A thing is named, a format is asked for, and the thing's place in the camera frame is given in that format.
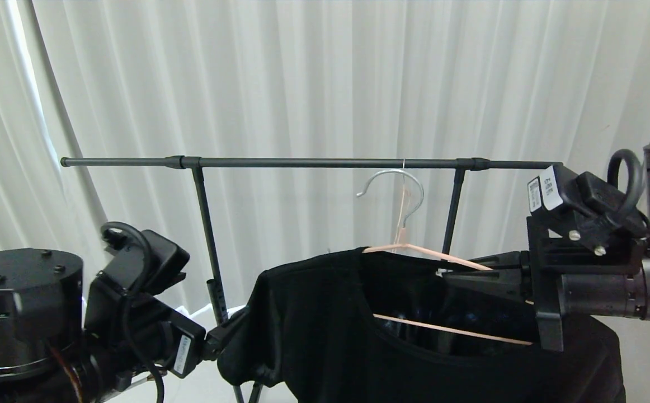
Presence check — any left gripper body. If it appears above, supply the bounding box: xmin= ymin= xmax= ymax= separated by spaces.
xmin=82 ymin=312 xmax=207 ymax=392

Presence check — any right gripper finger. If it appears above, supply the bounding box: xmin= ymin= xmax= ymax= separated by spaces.
xmin=462 ymin=251 xmax=531 ymax=273
xmin=441 ymin=271 xmax=534 ymax=306

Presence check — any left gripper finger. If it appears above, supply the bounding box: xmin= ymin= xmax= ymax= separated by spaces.
xmin=203 ymin=311 xmax=250 ymax=360

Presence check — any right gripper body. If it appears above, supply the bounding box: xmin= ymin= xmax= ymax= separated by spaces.
xmin=529 ymin=221 xmax=650 ymax=352

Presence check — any black garment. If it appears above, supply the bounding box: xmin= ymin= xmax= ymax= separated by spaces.
xmin=217 ymin=248 xmax=628 ymax=403

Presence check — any pink clothes hanger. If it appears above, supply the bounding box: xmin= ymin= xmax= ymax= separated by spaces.
xmin=395 ymin=160 xmax=413 ymax=247
xmin=357 ymin=170 xmax=534 ymax=346

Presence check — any black clothes rack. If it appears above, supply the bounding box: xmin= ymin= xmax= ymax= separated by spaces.
xmin=61 ymin=157 xmax=560 ymax=403

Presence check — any white curtain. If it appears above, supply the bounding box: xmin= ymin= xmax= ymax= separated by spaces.
xmin=0 ymin=0 xmax=650 ymax=314

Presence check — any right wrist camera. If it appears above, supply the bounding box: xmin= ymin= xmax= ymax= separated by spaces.
xmin=526 ymin=164 xmax=649 ymax=275

